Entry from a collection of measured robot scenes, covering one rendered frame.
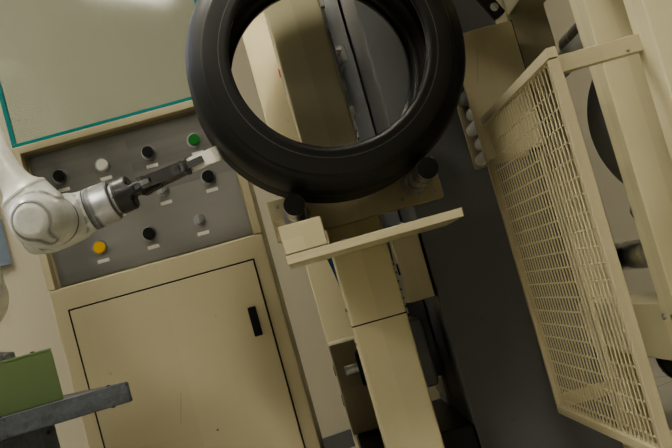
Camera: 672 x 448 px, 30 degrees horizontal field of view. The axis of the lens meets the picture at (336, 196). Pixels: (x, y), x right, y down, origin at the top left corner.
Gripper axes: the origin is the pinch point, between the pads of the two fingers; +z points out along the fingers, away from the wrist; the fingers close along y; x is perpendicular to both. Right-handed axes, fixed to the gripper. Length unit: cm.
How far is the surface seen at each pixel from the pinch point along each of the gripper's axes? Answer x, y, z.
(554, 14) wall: -41, 390, 146
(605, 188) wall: 52, 387, 133
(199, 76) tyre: -14.5, -8.9, 6.9
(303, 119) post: -2.8, 31.8, 20.8
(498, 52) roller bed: 2, 29, 68
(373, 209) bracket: 23.0, 29.5, 27.3
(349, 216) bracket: 22.3, 28.9, 21.6
